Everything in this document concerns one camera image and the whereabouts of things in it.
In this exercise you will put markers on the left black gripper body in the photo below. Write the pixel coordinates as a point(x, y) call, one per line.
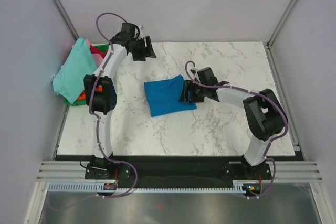
point(140, 51)

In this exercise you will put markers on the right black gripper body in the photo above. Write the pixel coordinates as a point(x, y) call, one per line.
point(197, 93)

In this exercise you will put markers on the blue t shirt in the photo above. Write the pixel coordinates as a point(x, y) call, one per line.
point(163, 96)

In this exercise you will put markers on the green plastic bin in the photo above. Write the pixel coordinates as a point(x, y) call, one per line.
point(81, 100)

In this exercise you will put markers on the teal t shirt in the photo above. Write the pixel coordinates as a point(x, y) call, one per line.
point(68, 82)

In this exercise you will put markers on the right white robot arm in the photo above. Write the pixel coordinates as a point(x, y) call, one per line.
point(265, 116)

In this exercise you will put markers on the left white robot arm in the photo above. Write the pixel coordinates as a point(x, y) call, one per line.
point(101, 95)

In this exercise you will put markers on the pink t shirt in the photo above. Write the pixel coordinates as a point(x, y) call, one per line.
point(97, 54)

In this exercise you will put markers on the dark red t shirt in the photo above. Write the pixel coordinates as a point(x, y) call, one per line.
point(99, 49)

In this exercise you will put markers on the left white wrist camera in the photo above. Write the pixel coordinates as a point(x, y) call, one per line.
point(141, 33)

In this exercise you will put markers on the left aluminium frame post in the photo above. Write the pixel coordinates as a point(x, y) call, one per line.
point(66, 19)

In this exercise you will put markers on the aluminium frame post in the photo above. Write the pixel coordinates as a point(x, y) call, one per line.
point(281, 22)
point(66, 19)

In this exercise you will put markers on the white slotted cable duct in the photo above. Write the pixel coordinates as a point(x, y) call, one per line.
point(101, 187)

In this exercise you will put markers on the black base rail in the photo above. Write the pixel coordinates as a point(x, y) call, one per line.
point(188, 171)

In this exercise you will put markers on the aluminium front rail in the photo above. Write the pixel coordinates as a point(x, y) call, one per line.
point(286, 172)

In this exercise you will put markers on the right aluminium frame post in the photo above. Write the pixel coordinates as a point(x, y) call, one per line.
point(281, 22)

